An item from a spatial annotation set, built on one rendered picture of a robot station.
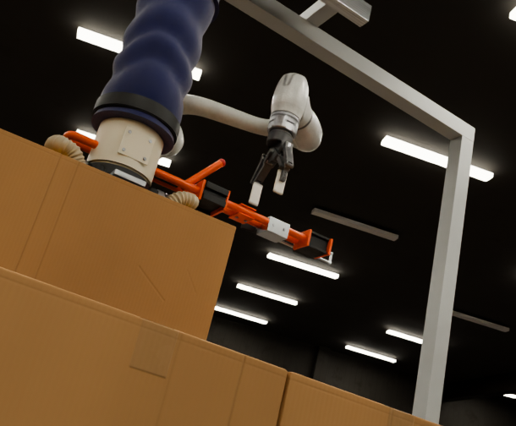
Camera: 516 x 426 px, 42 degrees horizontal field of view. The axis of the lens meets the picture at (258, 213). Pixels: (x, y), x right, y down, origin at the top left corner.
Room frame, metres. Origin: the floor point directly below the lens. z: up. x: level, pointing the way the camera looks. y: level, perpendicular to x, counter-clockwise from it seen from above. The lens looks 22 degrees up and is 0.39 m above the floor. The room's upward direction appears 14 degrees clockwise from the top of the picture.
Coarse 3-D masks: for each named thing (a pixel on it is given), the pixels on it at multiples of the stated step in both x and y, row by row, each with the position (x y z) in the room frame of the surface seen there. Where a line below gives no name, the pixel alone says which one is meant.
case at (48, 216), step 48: (0, 144) 1.26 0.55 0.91; (0, 192) 1.28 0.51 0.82; (48, 192) 1.31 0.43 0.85; (96, 192) 1.35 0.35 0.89; (144, 192) 1.39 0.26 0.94; (0, 240) 1.29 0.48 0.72; (48, 240) 1.32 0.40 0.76; (96, 240) 1.36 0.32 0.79; (144, 240) 1.40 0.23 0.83; (192, 240) 1.44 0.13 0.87; (96, 288) 1.37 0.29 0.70; (144, 288) 1.41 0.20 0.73; (192, 288) 1.45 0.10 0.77
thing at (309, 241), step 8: (304, 232) 1.79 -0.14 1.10; (312, 232) 1.78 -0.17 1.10; (312, 240) 1.79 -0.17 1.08; (320, 240) 1.80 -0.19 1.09; (328, 240) 1.80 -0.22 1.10; (296, 248) 1.82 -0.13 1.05; (304, 248) 1.80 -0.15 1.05; (312, 248) 1.79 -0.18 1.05; (320, 248) 1.80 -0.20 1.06; (328, 248) 1.80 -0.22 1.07; (312, 256) 1.85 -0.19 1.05; (320, 256) 1.83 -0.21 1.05
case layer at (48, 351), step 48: (0, 288) 0.71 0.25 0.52; (48, 288) 0.74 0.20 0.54; (0, 336) 0.72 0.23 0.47; (48, 336) 0.74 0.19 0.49; (96, 336) 0.77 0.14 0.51; (144, 336) 0.79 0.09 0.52; (192, 336) 0.82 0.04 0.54; (0, 384) 0.73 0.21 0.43; (48, 384) 0.75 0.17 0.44; (96, 384) 0.78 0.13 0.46; (144, 384) 0.80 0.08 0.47; (192, 384) 0.83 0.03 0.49; (240, 384) 0.86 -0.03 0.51; (288, 384) 0.89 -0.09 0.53
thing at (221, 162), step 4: (220, 160) 1.66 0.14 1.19; (224, 160) 1.67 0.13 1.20; (212, 164) 1.66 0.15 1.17; (216, 164) 1.66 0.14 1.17; (220, 164) 1.66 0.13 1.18; (224, 164) 1.67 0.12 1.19; (208, 168) 1.65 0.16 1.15; (212, 168) 1.65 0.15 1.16; (216, 168) 1.66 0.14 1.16; (200, 172) 1.64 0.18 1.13; (204, 172) 1.64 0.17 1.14; (208, 172) 1.65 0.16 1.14; (212, 172) 1.66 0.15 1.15; (192, 176) 1.64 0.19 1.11; (196, 176) 1.64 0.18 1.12; (200, 176) 1.64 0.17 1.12; (204, 176) 1.65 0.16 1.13; (188, 180) 1.63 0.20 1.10; (192, 180) 1.63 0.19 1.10; (196, 180) 1.64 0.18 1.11
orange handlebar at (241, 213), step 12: (72, 132) 1.47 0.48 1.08; (84, 144) 1.49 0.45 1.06; (96, 144) 1.50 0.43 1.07; (156, 168) 1.57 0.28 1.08; (156, 180) 1.61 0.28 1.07; (168, 180) 1.59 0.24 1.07; (180, 180) 1.60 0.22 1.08; (192, 192) 1.63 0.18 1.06; (228, 204) 1.66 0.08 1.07; (240, 204) 1.68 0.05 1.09; (228, 216) 1.73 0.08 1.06; (240, 216) 1.70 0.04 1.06; (252, 216) 1.70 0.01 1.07; (264, 216) 1.71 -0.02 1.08; (288, 240) 1.81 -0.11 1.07; (300, 240) 1.78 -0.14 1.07
